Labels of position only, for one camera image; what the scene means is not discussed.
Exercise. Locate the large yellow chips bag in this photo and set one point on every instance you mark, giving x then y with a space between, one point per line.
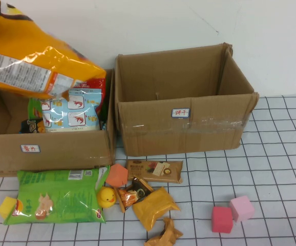
22 51

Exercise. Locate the mustard yellow snack packet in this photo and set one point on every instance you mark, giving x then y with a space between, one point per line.
153 207

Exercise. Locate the mustard wrapper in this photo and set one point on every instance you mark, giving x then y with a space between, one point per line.
167 233

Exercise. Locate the slim green snack bag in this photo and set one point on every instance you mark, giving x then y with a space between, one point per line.
34 110

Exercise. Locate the black snack bag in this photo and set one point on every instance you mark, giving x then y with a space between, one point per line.
31 126

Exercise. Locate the dark brown snack packet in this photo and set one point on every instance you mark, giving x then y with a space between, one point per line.
135 192

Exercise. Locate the red shrimp cracker bag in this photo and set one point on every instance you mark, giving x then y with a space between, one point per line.
81 112

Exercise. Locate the low cardboard box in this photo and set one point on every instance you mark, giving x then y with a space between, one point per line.
61 151

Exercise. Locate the yellow foam cube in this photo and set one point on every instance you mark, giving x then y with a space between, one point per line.
5 207

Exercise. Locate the green potato chips bag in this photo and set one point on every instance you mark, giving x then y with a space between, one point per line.
61 197

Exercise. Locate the orange foam block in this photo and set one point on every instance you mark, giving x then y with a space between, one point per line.
116 175

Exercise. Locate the tall cardboard box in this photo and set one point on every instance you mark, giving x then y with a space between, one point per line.
163 138

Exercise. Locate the yellow rubber duck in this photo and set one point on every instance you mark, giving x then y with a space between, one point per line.
107 197

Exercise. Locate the brown wafer biscuit pack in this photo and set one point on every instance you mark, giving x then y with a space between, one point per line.
143 170

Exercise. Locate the red foam cube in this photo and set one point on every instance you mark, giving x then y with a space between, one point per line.
222 220

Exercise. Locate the white checkered tablecloth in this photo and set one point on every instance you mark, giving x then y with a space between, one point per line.
265 166

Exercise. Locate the pink foam cube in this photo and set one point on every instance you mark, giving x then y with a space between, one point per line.
242 207

